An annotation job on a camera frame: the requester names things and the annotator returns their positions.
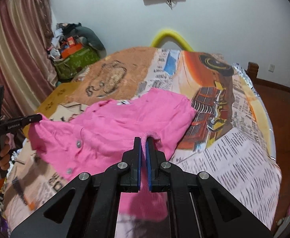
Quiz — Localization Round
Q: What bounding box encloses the green fabric storage box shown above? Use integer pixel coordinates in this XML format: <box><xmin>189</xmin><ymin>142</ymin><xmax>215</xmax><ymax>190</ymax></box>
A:
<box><xmin>54</xmin><ymin>47</ymin><xmax>101</xmax><ymax>80</ymax></box>

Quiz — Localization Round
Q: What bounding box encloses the pink button cardigan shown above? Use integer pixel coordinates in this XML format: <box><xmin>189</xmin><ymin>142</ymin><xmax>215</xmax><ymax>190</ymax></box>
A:
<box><xmin>28</xmin><ymin>87</ymin><xmax>198</xmax><ymax>222</ymax></box>

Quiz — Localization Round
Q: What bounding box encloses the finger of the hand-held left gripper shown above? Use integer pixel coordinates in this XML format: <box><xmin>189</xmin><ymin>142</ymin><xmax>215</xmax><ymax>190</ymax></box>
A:
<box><xmin>21</xmin><ymin>113</ymin><xmax>43</xmax><ymax>126</ymax></box>

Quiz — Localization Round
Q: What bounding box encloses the striped satin curtain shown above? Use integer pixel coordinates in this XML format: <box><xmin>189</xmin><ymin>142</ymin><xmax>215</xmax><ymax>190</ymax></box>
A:
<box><xmin>0</xmin><ymin>0</ymin><xmax>59</xmax><ymax>140</ymax></box>

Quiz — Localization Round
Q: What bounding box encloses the printed bed blanket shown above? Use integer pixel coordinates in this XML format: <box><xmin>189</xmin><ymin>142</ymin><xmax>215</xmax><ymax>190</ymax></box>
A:
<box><xmin>0</xmin><ymin>46</ymin><xmax>283</xmax><ymax>238</ymax></box>

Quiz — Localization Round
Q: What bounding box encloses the flat orange box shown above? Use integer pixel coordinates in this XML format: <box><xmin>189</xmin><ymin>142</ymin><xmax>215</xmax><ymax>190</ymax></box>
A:
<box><xmin>61</xmin><ymin>43</ymin><xmax>83</xmax><ymax>58</ymax></box>

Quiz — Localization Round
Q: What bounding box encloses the hanging black cable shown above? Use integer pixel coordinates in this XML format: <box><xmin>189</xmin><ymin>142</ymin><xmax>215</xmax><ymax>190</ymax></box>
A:
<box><xmin>162</xmin><ymin>0</ymin><xmax>178</xmax><ymax>10</ymax></box>

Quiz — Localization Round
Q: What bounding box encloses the yellow foam tube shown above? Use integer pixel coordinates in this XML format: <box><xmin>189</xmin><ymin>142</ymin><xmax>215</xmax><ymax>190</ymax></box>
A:
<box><xmin>150</xmin><ymin>27</ymin><xmax>194</xmax><ymax>53</ymax></box>

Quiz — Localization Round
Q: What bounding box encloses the grey plush toy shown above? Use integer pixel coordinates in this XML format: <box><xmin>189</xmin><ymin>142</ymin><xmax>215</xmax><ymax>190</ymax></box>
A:
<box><xmin>72</xmin><ymin>25</ymin><xmax>106</xmax><ymax>51</ymax></box>

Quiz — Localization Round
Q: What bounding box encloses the bamboo folding lap table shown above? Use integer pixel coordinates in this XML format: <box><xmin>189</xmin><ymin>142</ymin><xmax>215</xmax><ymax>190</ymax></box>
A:
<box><xmin>22</xmin><ymin>81</ymin><xmax>86</xmax><ymax>136</ymax></box>

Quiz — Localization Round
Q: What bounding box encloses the wooden bedpost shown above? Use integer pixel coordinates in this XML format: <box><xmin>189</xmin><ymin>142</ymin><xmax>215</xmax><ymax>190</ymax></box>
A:
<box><xmin>247</xmin><ymin>62</ymin><xmax>259</xmax><ymax>80</ymax></box>

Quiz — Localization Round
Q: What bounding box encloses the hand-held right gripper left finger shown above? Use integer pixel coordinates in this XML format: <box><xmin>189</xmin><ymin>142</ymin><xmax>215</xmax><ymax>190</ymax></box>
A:
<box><xmin>10</xmin><ymin>137</ymin><xmax>142</xmax><ymax>238</ymax></box>

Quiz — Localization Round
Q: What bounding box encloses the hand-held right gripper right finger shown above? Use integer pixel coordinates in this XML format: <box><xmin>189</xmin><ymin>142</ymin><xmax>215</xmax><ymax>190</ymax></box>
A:
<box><xmin>146</xmin><ymin>138</ymin><xmax>272</xmax><ymax>238</ymax></box>

